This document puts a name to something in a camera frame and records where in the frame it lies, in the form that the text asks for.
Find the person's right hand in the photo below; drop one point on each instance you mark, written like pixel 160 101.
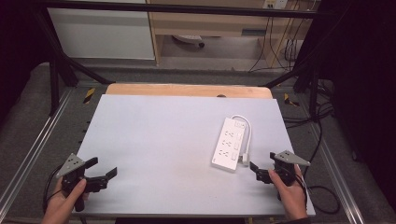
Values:
pixel 294 199

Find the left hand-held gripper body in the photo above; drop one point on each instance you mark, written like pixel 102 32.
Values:
pixel 71 164

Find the black metal frame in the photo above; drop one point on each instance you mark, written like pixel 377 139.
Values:
pixel 174 8

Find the aluminium rail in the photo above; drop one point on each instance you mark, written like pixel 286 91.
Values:
pixel 337 174
pixel 34 146

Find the person's left hand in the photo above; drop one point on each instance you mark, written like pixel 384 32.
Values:
pixel 59 205

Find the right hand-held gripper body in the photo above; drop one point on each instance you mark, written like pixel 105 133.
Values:
pixel 286 171

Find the small white power strip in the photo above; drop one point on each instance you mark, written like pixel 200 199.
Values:
pixel 188 38

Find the white wall socket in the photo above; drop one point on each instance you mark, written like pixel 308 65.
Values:
pixel 275 3

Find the white cabinet panel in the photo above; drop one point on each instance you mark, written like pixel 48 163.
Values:
pixel 102 34

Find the black curtain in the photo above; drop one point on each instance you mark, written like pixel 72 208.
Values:
pixel 361 77
pixel 18 46

